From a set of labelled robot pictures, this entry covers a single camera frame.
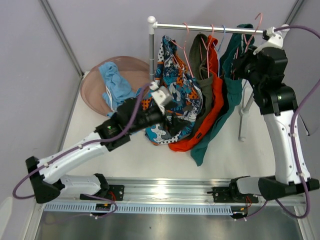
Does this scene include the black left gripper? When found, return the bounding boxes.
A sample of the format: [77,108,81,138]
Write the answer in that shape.
[128,101,191,137]

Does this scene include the pink hanger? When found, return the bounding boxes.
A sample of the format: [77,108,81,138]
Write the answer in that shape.
[201,24,214,78]
[172,22,193,77]
[235,12,263,59]

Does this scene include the dark teal shorts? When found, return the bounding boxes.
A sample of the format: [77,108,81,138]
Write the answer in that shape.
[190,33,255,167]

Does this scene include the light blue shorts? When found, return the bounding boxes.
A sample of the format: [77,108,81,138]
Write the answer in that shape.
[98,61,137,117]

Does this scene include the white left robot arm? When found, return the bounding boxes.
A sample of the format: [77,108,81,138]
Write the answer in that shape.
[25,98,188,204]

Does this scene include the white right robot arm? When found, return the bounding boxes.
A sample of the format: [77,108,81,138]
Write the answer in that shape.
[228,46,320,202]

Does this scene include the patterned blue orange shorts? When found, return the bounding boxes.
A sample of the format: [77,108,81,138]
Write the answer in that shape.
[145,35,203,145]

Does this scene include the olive green shorts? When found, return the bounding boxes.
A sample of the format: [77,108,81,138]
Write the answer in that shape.
[188,33,213,135]

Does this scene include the pink translucent plastic basin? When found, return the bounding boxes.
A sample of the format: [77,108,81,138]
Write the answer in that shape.
[80,56,150,117]

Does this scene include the silver white clothes rack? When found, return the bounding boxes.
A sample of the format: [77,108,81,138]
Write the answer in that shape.
[139,15,291,143]

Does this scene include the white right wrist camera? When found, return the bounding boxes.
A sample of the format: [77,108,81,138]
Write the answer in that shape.
[253,27,284,55]

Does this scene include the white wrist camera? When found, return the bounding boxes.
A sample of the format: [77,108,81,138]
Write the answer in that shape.
[253,27,284,55]
[149,81,173,115]

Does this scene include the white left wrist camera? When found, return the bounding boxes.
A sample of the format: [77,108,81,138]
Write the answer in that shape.
[149,81,173,115]

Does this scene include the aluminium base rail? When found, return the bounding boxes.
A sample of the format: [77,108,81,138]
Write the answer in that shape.
[33,176,306,207]

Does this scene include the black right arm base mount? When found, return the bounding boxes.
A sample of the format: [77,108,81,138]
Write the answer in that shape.
[206,186,259,204]

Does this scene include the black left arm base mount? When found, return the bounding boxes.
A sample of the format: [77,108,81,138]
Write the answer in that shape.
[79,184,125,201]

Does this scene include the grey slotted cable duct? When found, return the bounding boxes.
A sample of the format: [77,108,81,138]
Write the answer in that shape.
[43,202,233,216]

